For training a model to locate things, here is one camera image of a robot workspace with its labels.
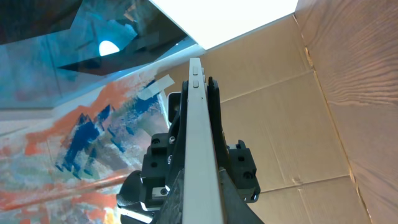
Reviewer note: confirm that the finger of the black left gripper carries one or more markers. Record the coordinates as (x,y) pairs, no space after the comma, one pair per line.
(214,107)
(177,103)

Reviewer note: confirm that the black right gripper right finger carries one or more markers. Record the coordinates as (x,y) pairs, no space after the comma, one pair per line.
(235,208)

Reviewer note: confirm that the brown cardboard panel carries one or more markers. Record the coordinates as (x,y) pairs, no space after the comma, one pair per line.
(271,100)

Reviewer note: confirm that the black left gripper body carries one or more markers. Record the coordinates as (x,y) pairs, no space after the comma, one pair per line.
(153,190)

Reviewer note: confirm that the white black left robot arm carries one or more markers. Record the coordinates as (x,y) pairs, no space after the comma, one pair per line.
(128,199)

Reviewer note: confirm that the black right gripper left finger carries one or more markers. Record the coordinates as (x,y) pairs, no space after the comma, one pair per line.
(172,210)

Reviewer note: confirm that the colourful painted backdrop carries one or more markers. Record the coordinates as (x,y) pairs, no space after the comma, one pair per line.
(69,170)

